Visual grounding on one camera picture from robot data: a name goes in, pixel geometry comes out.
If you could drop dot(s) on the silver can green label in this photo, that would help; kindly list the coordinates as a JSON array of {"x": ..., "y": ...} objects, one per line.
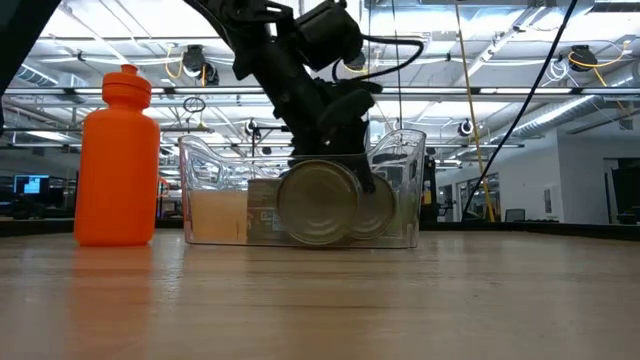
[
  {"x": 262, "y": 227},
  {"x": 262, "y": 195}
]

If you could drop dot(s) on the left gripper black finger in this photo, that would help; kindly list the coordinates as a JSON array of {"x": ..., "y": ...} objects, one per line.
[{"x": 368, "y": 177}]

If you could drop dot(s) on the blue pink salmon can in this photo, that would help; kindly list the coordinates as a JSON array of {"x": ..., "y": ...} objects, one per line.
[
  {"x": 382, "y": 210},
  {"x": 317, "y": 202}
]

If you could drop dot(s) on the orange squeeze bottle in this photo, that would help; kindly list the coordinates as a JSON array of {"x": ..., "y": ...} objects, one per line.
[{"x": 117, "y": 175}]

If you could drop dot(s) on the computer monitor blue screen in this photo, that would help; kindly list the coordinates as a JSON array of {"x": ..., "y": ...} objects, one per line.
[{"x": 31, "y": 184}]

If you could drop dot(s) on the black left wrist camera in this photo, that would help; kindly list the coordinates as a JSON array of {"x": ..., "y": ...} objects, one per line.
[{"x": 327, "y": 35}]

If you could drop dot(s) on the clear plastic bin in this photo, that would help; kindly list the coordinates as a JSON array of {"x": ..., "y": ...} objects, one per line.
[{"x": 200, "y": 165}]

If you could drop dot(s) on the long ceiling light bar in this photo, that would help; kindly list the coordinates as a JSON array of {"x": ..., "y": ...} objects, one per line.
[{"x": 200, "y": 91}]

